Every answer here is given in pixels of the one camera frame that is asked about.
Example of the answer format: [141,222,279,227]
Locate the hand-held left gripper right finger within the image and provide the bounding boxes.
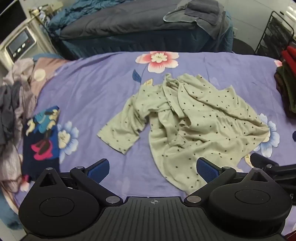
[184,157,274,205]

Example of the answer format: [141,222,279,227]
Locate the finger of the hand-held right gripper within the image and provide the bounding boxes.
[250,152,281,172]

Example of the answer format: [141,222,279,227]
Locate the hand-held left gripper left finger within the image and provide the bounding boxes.
[35,158,123,205]

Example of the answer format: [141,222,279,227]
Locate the green dotted long-sleeve shirt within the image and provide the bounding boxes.
[97,73,270,195]

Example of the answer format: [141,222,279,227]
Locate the stack of red green clothes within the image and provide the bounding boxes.
[274,45,296,119]

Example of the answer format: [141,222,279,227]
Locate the pile of grey pink clothes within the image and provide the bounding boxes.
[0,58,38,194]

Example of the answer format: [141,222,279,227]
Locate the navy floral cloth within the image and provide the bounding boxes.
[22,106,61,181]

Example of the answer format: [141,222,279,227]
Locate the purple floral bed sheet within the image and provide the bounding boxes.
[14,51,296,235]

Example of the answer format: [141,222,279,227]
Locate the pink cloth with pale circle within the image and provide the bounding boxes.
[30,54,68,94]

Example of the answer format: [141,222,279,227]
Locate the dark grey quilted bed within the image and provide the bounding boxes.
[45,0,234,61]

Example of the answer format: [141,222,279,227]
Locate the white appliance with display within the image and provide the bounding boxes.
[0,24,38,63]

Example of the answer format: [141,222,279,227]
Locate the grey towel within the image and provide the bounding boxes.
[163,0,224,39]

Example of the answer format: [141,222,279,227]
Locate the teal blue quilt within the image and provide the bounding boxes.
[45,0,100,35]

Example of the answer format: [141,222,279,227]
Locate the black wire rack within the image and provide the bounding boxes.
[255,10,296,60]

